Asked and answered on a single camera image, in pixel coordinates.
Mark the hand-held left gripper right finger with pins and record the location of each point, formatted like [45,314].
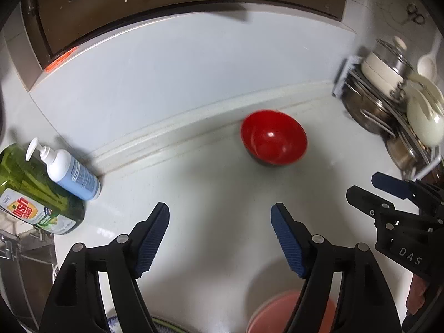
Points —
[288,242]

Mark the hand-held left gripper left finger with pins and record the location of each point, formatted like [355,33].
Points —
[152,242]

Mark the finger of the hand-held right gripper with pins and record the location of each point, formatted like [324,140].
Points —
[367,201]
[392,184]

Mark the green plate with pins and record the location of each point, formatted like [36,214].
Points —
[170,329]

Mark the red bowl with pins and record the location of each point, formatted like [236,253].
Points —
[274,138]

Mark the stacked cream bowls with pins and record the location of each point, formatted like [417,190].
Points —
[378,71]

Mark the person's right hand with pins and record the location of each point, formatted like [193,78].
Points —
[416,298]

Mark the pink plate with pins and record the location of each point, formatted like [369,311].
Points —
[270,315]

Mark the blue patterned white plate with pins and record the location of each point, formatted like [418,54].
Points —
[112,324]

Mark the white pump bottle blue label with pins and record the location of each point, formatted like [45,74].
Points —
[73,177]

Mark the white dish rack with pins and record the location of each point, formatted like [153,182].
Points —
[341,83]

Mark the cream ladle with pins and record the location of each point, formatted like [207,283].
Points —
[427,64]

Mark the steel pot lid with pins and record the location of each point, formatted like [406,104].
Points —
[399,59]

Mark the steel sink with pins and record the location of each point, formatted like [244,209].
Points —
[27,274]

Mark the green dish soap bottle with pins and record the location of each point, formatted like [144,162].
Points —
[31,187]

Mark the metal scissors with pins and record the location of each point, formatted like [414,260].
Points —
[414,15]

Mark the orange sticker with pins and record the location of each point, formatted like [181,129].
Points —
[60,59]

